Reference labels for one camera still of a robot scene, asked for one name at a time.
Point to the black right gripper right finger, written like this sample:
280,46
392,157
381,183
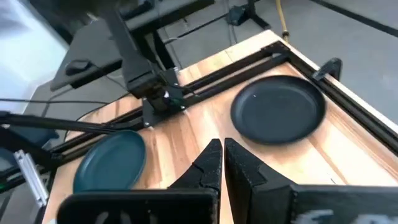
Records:
264,202

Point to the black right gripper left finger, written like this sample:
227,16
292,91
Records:
140,207

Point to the teal round plate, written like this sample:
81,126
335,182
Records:
109,161

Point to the dark grey round plate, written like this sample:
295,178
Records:
276,109

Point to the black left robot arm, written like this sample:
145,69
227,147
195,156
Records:
130,56

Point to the black table clamp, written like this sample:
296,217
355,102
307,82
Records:
328,68

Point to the black computer mouse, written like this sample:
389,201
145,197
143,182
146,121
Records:
77,67

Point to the grey desk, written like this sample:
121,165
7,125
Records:
93,43

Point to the black stand foot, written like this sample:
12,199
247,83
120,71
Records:
239,14

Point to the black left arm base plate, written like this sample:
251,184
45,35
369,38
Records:
149,117

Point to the silver aluminium bracket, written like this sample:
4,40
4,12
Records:
31,179

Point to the black metal table frame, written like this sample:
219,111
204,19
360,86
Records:
357,107

